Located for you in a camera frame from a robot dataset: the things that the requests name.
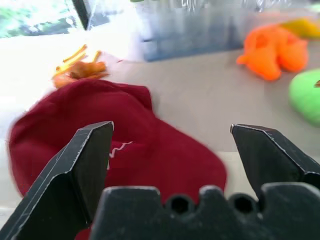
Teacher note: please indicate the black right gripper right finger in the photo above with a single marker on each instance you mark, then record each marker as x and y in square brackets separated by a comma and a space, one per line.
[270, 155]

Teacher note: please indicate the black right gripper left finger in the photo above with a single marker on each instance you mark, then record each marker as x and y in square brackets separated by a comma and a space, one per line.
[60, 185]

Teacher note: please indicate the dark red cap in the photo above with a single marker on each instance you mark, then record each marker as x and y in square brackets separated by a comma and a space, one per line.
[75, 107]

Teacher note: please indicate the green round toy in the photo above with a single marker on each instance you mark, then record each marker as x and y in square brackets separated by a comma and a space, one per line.
[306, 100]

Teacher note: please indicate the orange plush toy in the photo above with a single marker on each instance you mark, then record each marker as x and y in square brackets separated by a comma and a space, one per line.
[272, 52]

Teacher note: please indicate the toy french fry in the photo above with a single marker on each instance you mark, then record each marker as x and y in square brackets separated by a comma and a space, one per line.
[96, 56]
[62, 68]
[75, 53]

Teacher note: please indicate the toy fried chicken nugget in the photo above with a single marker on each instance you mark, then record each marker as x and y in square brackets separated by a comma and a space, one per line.
[88, 67]

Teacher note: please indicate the yellow toy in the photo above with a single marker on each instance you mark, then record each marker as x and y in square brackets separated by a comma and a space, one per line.
[303, 27]

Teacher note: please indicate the clear plastic storage box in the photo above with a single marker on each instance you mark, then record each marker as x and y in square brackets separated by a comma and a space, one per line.
[190, 32]

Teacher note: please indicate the black window frame post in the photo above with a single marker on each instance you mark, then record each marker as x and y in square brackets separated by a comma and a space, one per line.
[81, 13]

